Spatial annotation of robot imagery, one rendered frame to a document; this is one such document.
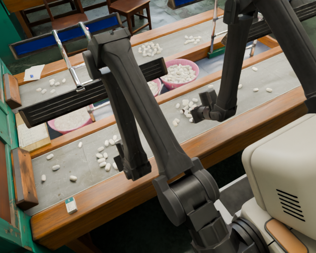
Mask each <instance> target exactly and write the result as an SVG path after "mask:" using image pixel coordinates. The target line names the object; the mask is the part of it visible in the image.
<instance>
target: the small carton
mask: <svg viewBox="0 0 316 253"><path fill-rule="evenodd" d="M65 204H66V208H67V211H68V213H69V214H72V213H73V212H75V211H77V210H78V209H77V206H76V202H75V199H74V197H71V198H69V199H66V200H65Z"/></svg>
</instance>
